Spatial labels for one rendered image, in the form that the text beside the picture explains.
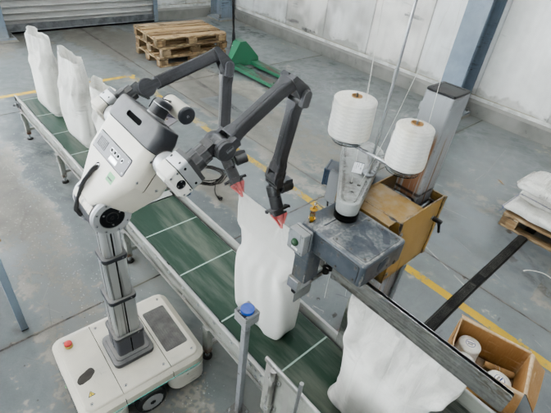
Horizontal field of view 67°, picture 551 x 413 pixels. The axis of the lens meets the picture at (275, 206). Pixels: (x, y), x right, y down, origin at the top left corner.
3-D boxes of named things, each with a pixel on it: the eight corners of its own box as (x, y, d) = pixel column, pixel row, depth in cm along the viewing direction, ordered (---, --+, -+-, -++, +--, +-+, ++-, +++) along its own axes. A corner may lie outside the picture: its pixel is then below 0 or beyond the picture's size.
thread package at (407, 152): (374, 161, 148) (386, 118, 138) (398, 151, 156) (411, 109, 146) (409, 181, 140) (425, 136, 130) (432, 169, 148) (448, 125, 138)
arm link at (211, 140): (195, 144, 145) (203, 152, 142) (216, 126, 147) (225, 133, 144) (206, 161, 152) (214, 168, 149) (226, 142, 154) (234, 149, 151)
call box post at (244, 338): (234, 410, 225) (241, 319, 178) (239, 406, 227) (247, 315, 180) (237, 415, 223) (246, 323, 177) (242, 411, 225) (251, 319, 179)
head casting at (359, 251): (289, 274, 163) (299, 214, 146) (331, 249, 177) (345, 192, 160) (348, 324, 146) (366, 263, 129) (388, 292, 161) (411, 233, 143)
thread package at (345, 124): (317, 133, 162) (325, 91, 152) (345, 124, 172) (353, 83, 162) (350, 152, 153) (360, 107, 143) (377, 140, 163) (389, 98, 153)
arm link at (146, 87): (218, 43, 196) (224, 40, 187) (230, 71, 201) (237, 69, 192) (131, 83, 184) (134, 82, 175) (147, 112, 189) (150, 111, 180)
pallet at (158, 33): (133, 33, 660) (132, 24, 652) (201, 28, 725) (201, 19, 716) (156, 49, 611) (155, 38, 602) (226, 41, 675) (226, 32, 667)
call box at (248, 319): (233, 318, 178) (234, 308, 175) (248, 309, 183) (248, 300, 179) (244, 330, 174) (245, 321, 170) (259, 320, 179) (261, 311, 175)
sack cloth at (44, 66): (34, 102, 412) (14, 25, 369) (55, 97, 424) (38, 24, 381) (53, 120, 387) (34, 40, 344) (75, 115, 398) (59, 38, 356)
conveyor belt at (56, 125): (21, 106, 422) (20, 97, 416) (61, 99, 444) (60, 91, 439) (120, 218, 298) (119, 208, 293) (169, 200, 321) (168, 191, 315)
